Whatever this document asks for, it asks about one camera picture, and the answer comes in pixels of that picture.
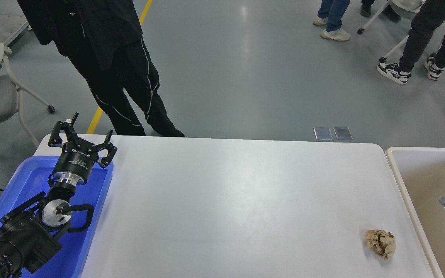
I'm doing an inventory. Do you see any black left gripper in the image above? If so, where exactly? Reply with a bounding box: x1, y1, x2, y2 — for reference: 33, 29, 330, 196
48, 113, 117, 185

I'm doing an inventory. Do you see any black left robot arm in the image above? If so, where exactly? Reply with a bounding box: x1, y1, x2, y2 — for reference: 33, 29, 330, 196
0, 113, 117, 278

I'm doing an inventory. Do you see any blue plastic tray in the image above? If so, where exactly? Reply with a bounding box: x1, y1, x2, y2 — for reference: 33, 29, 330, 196
0, 156, 114, 278

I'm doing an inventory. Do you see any person in black clothes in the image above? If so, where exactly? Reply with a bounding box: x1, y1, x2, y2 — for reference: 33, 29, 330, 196
18, 0, 184, 137

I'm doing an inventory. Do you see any left metal floor plate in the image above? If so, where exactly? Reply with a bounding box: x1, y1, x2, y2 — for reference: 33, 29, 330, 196
314, 127, 333, 141

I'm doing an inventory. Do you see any metal floor plate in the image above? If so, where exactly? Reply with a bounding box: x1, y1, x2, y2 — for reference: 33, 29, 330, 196
314, 127, 333, 141
333, 127, 353, 141

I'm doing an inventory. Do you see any right metal floor plate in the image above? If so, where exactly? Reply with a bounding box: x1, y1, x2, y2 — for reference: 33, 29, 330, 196
333, 127, 353, 141

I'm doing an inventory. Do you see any person in blue jeans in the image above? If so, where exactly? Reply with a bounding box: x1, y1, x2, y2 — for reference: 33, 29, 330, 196
313, 0, 351, 42

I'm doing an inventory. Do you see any crumpled brown paper ball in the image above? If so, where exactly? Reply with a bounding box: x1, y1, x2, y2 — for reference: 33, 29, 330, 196
364, 229, 396, 260

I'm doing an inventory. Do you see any beige plastic bin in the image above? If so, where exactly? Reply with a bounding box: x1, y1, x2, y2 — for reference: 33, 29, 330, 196
385, 147, 445, 278

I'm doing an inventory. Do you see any white rolling chair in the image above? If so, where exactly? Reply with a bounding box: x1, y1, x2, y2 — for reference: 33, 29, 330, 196
358, 0, 428, 63

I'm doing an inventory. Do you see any person in black trousers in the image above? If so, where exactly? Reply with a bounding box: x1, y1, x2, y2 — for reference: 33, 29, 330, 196
376, 0, 445, 85

